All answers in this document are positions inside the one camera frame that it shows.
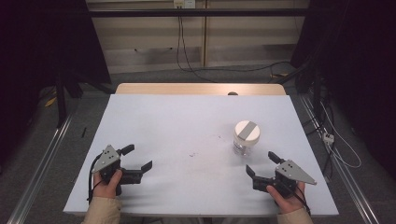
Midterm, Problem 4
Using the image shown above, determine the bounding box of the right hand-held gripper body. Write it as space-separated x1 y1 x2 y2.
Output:
252 159 318 199

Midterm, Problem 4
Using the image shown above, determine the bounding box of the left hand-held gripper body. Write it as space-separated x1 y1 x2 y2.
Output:
91 144 144 197

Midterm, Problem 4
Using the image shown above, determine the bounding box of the clear plastic jar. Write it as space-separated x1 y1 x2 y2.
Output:
233 139 258 158

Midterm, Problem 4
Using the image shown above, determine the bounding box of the person's right hand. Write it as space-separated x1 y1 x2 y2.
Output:
265 181 307 215

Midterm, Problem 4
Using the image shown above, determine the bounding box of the person's left hand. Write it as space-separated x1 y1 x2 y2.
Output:
92 169 123 200

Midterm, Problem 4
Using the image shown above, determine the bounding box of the white power strip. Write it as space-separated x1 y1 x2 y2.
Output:
322 132 335 146

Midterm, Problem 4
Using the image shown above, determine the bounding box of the white table cover sheet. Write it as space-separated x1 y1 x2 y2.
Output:
63 93 340 217

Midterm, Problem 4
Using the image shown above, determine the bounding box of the black metal stand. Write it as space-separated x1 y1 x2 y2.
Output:
53 72 84 129

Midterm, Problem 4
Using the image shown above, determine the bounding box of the wooden table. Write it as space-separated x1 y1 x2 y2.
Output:
115 82 287 96

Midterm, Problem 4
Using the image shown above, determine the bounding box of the yellow floor tape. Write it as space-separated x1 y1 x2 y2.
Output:
44 95 58 108

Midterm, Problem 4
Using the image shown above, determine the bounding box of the dark curtain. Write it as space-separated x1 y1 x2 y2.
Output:
290 0 396 178
0 0 112 166

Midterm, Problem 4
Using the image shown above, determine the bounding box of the black horizontal bar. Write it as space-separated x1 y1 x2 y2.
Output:
88 8 310 18

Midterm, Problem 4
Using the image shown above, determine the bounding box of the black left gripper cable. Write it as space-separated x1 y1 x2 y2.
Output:
87 153 105 203

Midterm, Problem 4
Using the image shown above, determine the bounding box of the aluminium floor rail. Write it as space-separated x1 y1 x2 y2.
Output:
6 113 75 224
298 94 381 224

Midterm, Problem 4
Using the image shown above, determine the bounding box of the white floor cable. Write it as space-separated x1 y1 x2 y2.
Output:
319 102 362 170

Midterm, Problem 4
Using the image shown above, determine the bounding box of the black hanging wall cable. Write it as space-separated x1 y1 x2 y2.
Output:
176 15 293 84

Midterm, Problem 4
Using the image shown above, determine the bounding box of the white wall socket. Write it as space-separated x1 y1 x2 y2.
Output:
173 0 197 9

